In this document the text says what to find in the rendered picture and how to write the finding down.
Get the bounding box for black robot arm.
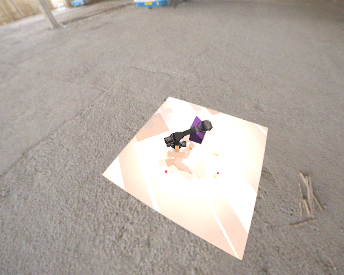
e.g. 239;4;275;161
164;120;213;144

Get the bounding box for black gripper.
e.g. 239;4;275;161
166;141;187;149

